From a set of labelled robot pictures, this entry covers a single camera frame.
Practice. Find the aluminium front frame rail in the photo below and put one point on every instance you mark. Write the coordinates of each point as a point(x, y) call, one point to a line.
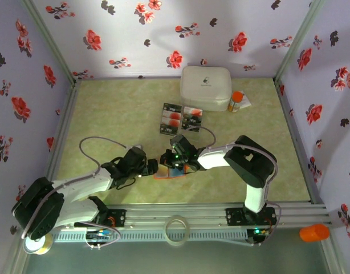
point(163, 211)

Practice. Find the clear tape roll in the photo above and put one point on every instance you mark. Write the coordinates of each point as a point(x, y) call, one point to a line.
point(165, 230)

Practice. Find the aluminium corner post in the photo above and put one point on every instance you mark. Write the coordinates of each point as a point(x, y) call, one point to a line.
point(51, 42)
point(296, 42)

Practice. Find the orange plastic cup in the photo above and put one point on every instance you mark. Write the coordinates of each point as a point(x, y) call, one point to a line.
point(314, 232)

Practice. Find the green circuit board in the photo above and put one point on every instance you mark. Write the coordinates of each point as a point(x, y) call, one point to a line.
point(99, 234)
point(257, 231)

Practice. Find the battery blister pack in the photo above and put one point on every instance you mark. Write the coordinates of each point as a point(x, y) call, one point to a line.
point(161, 129)

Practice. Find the white pill case box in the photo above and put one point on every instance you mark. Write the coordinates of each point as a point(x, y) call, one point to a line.
point(205, 85)

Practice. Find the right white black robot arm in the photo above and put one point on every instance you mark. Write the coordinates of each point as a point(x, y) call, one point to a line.
point(212, 157)

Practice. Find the red white credit card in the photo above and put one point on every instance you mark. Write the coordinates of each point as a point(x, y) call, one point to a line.
point(173, 115)
point(172, 122)
point(195, 112)

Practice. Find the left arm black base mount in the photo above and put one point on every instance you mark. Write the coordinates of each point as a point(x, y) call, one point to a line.
point(118, 217)

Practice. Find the black credit card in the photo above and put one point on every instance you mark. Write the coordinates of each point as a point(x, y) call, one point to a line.
point(169, 130)
point(192, 120)
point(172, 108)
point(190, 128)

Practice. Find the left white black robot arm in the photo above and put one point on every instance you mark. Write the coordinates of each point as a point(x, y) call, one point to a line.
point(83, 188)

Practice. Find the aluminium side rail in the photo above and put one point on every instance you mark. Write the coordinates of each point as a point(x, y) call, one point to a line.
point(289, 120)
point(67, 108)

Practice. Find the orange-capped pill bottle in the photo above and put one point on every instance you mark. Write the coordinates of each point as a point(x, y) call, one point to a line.
point(236, 100)

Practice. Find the white paper leaflet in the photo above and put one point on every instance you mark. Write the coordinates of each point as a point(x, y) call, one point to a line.
point(246, 101)

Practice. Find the yellow tape roll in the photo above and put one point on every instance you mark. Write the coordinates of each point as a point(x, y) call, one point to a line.
point(41, 246)

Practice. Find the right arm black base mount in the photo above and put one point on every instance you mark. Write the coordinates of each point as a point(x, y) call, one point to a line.
point(235, 217)

